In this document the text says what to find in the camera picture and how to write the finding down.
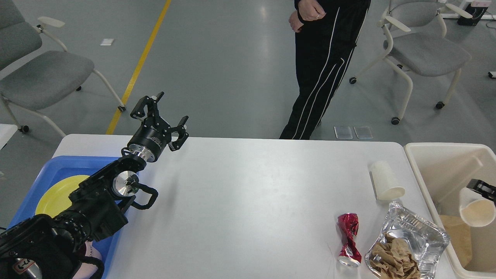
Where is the grey chair left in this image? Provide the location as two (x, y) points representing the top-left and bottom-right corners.
(0, 0), (126, 136)

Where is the brown paper bag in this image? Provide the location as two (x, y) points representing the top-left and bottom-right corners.
(439, 214), (473, 267)

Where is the clear floor plate left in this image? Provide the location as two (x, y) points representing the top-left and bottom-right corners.
(334, 126), (354, 140)

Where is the pink mug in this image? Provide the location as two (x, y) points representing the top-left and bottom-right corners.
(73, 241), (105, 279)

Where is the yellow plastic plate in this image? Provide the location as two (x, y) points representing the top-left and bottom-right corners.
(35, 175), (89, 218)

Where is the crushed red can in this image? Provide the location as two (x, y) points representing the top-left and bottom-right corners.
(337, 213), (362, 268)

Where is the white paper cup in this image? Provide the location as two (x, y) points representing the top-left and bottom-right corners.
(459, 188), (496, 227)
(370, 161), (405, 201)

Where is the person in striped black pants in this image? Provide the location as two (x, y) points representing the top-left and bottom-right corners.
(280, 0), (371, 140)

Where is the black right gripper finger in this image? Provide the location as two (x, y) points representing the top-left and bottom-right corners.
(466, 179), (496, 202)

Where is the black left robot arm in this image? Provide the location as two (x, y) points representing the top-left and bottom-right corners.
(0, 92), (188, 279)

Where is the grey chair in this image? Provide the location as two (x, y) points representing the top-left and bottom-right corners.
(0, 0), (126, 136)
(349, 0), (473, 125)

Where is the foil tray with paper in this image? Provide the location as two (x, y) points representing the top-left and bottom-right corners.
(365, 202), (451, 279)

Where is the clear floor plate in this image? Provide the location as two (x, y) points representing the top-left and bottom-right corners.
(334, 126), (354, 140)
(353, 126), (374, 139)

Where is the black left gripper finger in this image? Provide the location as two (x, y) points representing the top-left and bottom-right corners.
(130, 91), (169, 130)
(167, 116), (188, 151)

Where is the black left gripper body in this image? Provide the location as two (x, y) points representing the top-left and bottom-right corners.
(127, 124), (175, 162)

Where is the beige plastic bin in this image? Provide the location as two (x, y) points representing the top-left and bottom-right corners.
(405, 143), (496, 279)

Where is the grey chair right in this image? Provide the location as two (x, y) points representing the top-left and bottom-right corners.
(349, 0), (473, 125)

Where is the clear floor plate right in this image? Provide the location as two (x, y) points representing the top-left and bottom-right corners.
(353, 126), (374, 139)

